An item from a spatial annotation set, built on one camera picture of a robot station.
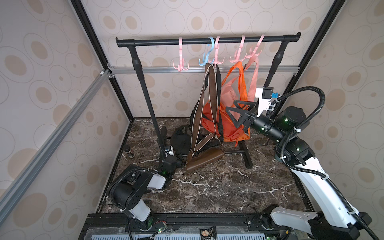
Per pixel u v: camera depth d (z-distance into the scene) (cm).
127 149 91
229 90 83
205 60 59
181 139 103
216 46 52
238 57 59
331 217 39
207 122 84
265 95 44
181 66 57
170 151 82
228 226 73
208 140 78
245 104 53
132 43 50
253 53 60
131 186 46
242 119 47
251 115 46
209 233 69
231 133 80
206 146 78
